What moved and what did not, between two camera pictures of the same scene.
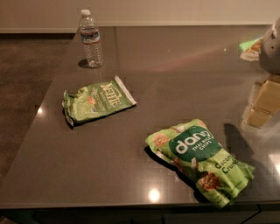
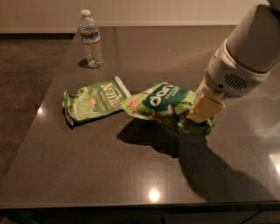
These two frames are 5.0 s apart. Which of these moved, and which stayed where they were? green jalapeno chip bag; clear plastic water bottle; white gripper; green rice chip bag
Moved: green rice chip bag; white gripper
Stayed: green jalapeno chip bag; clear plastic water bottle
